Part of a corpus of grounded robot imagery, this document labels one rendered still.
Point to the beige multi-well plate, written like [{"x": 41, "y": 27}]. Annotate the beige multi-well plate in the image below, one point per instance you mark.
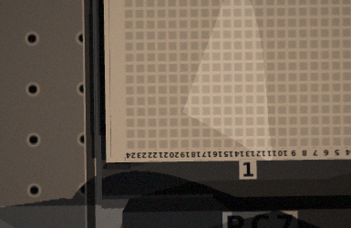
[{"x": 227, "y": 80}]

